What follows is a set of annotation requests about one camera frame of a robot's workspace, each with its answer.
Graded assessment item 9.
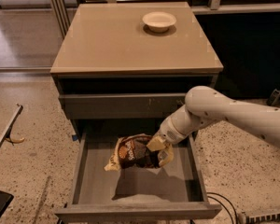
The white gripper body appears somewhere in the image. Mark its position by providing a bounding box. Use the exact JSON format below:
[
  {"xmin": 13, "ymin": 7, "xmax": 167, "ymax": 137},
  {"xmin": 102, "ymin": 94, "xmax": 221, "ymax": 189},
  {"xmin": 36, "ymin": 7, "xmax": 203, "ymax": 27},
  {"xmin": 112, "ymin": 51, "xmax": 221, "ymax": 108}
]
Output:
[{"xmin": 158, "ymin": 105, "xmax": 214, "ymax": 145}]

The blue tape piece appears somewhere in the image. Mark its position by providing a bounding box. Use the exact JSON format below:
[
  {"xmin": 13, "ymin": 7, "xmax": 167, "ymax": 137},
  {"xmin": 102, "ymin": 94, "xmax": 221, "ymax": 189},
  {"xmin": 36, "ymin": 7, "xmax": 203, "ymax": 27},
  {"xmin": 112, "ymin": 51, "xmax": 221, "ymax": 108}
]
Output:
[{"xmin": 72, "ymin": 134, "xmax": 77, "ymax": 141}]

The metal bar with hook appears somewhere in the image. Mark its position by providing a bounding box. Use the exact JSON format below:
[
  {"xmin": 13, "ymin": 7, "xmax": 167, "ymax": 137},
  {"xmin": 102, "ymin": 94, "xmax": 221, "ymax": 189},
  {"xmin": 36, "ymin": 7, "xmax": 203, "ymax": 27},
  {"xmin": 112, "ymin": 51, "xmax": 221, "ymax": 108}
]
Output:
[{"xmin": 0, "ymin": 104, "xmax": 24, "ymax": 148}]

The small grey floor device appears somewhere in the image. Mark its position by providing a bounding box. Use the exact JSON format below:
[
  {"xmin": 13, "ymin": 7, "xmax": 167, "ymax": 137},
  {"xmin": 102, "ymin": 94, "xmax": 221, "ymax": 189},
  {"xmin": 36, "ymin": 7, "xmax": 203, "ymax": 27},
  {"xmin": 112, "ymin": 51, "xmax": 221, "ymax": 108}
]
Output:
[{"xmin": 266, "ymin": 89, "xmax": 280, "ymax": 106}]

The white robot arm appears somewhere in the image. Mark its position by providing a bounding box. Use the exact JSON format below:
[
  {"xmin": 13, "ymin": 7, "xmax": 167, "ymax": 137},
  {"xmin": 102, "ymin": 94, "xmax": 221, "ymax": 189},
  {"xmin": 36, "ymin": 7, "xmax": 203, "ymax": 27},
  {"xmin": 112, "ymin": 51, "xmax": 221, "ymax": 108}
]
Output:
[{"xmin": 147, "ymin": 86, "xmax": 280, "ymax": 151}]

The black floor cable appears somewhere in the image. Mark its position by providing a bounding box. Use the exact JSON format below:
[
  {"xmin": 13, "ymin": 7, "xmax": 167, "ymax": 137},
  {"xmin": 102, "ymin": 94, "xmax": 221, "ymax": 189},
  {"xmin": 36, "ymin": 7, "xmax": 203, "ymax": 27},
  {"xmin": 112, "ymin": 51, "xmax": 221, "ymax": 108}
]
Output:
[{"xmin": 206, "ymin": 191, "xmax": 239, "ymax": 224}]

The grey power strip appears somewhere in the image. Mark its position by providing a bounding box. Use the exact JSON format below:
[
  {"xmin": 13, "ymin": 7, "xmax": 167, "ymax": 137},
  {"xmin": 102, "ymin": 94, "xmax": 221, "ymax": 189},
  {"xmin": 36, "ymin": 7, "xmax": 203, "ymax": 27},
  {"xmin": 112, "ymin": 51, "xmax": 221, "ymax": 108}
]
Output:
[{"xmin": 238, "ymin": 209, "xmax": 280, "ymax": 224}]

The open grey middle drawer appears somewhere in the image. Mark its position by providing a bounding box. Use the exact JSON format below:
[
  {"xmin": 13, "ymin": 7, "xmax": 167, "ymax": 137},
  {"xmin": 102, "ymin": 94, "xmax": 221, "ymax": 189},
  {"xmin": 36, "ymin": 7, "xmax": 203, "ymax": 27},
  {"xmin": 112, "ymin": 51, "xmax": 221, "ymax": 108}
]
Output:
[{"xmin": 55, "ymin": 119, "xmax": 221, "ymax": 224}]

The white paper bowl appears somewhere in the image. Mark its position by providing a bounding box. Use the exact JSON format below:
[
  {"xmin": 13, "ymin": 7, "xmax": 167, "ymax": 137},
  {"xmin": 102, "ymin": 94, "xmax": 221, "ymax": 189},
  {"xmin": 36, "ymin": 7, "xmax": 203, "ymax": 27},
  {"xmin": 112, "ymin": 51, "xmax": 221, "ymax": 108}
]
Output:
[{"xmin": 142, "ymin": 12, "xmax": 176, "ymax": 33}]

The grey drawer cabinet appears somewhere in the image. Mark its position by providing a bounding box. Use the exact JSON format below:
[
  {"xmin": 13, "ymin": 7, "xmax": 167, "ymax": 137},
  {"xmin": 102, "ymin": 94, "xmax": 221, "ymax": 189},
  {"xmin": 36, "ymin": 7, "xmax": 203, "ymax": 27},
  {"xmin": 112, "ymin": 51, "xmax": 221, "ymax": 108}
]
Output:
[{"xmin": 49, "ymin": 1, "xmax": 224, "ymax": 142}]

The closed grey top drawer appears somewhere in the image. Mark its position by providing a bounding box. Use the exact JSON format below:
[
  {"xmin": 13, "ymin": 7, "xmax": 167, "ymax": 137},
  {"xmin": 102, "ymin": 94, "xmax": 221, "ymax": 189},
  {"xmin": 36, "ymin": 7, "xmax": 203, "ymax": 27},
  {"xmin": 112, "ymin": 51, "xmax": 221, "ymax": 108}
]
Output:
[{"xmin": 59, "ymin": 93, "xmax": 185, "ymax": 119}]

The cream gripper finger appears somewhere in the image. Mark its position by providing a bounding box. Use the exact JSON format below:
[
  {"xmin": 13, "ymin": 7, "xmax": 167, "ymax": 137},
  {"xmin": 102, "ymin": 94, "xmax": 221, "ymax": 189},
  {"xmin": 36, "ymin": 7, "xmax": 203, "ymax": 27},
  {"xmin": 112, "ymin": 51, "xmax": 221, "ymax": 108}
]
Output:
[{"xmin": 147, "ymin": 135, "xmax": 168, "ymax": 152}]

